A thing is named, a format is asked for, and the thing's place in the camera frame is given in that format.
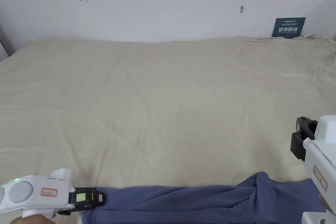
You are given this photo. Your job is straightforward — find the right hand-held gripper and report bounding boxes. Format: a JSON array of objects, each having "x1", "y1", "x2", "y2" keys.
[{"x1": 290, "y1": 115, "x2": 336, "y2": 224}]

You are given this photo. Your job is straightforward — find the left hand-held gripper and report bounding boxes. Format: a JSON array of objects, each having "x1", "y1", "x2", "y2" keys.
[{"x1": 0, "y1": 167, "x2": 106, "y2": 219}]

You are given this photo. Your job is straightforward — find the dark blue garment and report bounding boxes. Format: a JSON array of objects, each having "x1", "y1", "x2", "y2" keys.
[{"x1": 81, "y1": 171, "x2": 329, "y2": 224}]

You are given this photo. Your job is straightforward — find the person's left hand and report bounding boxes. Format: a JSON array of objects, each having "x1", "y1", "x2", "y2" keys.
[{"x1": 9, "y1": 213, "x2": 55, "y2": 224}]

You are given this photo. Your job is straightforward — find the dark blue sign card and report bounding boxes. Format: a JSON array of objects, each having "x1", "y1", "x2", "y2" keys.
[{"x1": 271, "y1": 17, "x2": 306, "y2": 38}]

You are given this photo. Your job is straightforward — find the bed with beige sheet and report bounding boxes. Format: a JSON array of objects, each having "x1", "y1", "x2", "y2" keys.
[{"x1": 0, "y1": 35, "x2": 336, "y2": 224}]

